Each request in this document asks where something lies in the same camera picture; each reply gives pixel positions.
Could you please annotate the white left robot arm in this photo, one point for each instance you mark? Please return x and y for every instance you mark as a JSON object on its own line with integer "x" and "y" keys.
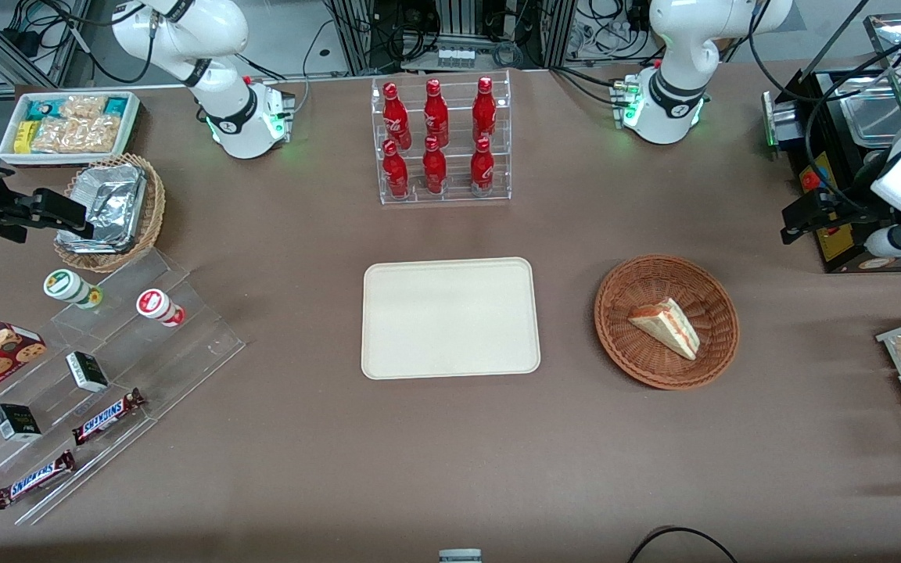
{"x": 669, "y": 47}

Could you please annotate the white connector block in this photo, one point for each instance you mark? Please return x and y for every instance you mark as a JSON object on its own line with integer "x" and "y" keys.
{"x": 455, "y": 58}

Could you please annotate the small black box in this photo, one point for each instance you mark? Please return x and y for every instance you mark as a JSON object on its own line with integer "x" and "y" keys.
{"x": 16, "y": 422}
{"x": 87, "y": 371}

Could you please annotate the green lid cup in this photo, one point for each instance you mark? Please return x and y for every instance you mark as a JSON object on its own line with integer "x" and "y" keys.
{"x": 63, "y": 285}

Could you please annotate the cream plastic tray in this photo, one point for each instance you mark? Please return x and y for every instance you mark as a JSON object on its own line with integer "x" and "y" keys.
{"x": 450, "y": 319}

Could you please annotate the brown round wicker basket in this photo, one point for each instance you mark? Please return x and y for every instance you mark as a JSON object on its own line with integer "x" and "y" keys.
{"x": 638, "y": 352}

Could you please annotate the clear acrylic stepped shelf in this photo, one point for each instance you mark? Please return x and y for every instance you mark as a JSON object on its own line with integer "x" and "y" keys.
{"x": 184, "y": 352}

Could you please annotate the teal snack pack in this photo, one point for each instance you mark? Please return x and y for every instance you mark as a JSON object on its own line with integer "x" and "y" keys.
{"x": 42, "y": 109}
{"x": 116, "y": 106}

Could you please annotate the yellow snack pack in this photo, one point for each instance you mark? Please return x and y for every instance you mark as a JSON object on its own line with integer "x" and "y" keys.
{"x": 24, "y": 138}

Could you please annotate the Snickers chocolate bar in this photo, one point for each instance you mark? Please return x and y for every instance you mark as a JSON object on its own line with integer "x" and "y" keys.
{"x": 106, "y": 417}
{"x": 32, "y": 479}

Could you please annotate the white rectangular snack tray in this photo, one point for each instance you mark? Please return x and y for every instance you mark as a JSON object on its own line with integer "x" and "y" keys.
{"x": 8, "y": 152}

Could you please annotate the red cola bottle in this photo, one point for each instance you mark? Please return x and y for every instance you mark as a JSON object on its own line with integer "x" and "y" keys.
{"x": 396, "y": 117}
{"x": 396, "y": 173}
{"x": 482, "y": 169}
{"x": 484, "y": 113}
{"x": 436, "y": 117}
{"x": 435, "y": 170}

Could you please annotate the small clear cracker bag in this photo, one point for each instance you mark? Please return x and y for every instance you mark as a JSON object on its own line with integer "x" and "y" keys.
{"x": 83, "y": 107}

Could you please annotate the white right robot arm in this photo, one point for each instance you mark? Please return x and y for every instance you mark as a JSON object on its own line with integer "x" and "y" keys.
{"x": 224, "y": 31}

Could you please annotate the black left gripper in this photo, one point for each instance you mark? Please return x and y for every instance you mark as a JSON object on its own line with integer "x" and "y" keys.
{"x": 847, "y": 206}

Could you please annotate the large clear cracker bag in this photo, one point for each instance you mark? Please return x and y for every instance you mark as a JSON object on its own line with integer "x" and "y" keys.
{"x": 79, "y": 134}

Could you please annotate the tan wicker basket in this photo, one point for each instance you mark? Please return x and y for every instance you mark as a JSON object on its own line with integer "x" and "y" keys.
{"x": 155, "y": 211}

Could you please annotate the aluminium equipment rack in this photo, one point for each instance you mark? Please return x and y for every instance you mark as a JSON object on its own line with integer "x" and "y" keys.
{"x": 450, "y": 23}

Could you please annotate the triangular sandwich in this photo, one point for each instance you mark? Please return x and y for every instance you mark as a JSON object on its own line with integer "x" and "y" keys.
{"x": 665, "y": 324}

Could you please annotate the clear acrylic bottle rack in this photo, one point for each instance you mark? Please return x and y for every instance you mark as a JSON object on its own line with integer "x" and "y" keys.
{"x": 458, "y": 176}

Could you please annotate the red lid cup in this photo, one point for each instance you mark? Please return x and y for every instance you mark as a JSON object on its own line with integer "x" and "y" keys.
{"x": 155, "y": 303}

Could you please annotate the grey device edge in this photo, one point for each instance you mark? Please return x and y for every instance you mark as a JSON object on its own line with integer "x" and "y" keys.
{"x": 460, "y": 557}

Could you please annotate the black hot food warmer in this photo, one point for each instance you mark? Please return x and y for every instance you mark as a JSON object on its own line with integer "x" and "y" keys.
{"x": 838, "y": 117}

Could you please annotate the silver foil container stack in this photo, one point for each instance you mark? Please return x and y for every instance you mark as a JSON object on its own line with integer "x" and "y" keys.
{"x": 110, "y": 199}

